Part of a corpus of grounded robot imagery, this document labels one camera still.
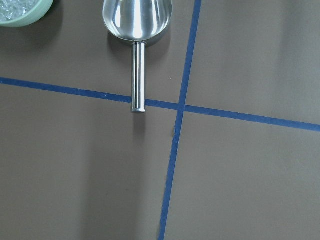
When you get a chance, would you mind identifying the green bowl of ice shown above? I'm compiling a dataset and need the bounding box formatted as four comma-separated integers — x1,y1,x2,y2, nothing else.
0,0,54,28

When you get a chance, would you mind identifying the steel ice scoop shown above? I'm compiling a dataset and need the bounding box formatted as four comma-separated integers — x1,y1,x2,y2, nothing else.
102,0,173,113

